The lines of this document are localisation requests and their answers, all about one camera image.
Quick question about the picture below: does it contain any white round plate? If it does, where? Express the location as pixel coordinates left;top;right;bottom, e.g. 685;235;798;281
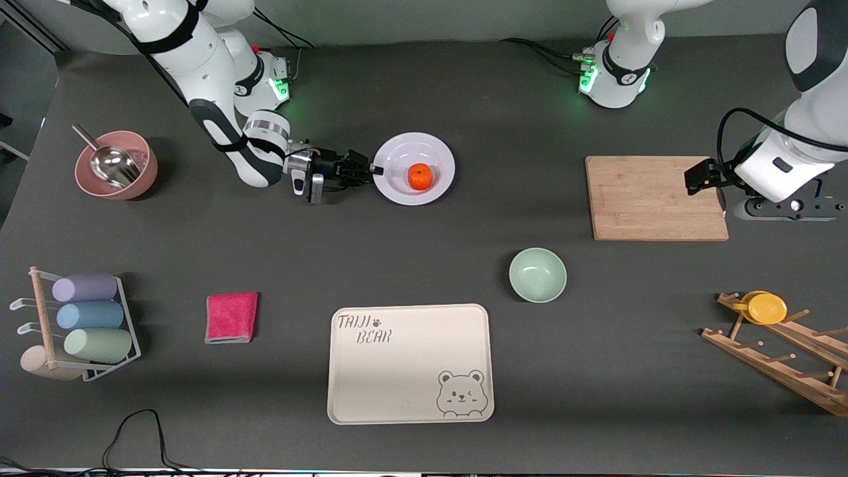
372;132;456;207

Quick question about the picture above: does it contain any wooden cutting board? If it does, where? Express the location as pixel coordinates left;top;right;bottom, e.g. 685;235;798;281
585;156;729;242

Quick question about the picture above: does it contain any yellow cup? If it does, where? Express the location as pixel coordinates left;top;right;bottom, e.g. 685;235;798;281
731;290;789;325

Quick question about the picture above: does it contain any pink folded cloth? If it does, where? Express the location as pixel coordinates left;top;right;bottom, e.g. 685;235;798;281
204;291;260;345

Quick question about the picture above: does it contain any light green bowl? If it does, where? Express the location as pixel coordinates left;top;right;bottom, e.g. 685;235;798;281
509;247;568;304

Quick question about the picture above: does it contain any pink bowl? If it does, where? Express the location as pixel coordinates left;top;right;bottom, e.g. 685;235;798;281
74;130;160;201

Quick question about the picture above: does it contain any beige bear print tray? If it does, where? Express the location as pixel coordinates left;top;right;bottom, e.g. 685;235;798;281
327;303;496;425

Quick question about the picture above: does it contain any wooden peg rack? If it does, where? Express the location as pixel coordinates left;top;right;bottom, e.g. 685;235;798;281
700;291;848;418

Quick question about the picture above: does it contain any metal scoop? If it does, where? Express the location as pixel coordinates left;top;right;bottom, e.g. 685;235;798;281
72;123;142;189

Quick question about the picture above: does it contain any purple cup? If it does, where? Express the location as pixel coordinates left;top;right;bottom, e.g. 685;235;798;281
52;272;119;303

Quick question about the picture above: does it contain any blue cup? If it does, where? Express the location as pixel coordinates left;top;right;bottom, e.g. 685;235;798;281
56;301;125;331

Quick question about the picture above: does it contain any green cup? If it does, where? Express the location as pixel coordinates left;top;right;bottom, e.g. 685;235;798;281
64;328;133;364

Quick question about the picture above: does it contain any beige cup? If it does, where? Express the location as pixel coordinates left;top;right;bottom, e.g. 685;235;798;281
20;344;85;382

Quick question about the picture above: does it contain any black right arm base cable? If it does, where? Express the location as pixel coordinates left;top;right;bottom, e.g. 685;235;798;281
250;9;316;84

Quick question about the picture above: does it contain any black arm base cable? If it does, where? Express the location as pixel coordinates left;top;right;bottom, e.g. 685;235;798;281
500;16;621;78
250;9;316;84

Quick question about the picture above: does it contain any black left arm base cable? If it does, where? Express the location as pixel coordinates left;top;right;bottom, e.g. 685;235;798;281
500;16;621;78

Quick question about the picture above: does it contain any black cable on table edge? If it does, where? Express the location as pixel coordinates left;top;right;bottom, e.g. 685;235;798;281
0;409;279;477

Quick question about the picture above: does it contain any white wire cup rack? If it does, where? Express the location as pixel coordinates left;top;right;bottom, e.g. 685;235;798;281
9;266;142;384

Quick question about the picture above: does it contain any dark metal frame bar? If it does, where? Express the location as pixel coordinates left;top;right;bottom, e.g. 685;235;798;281
0;0;70;54

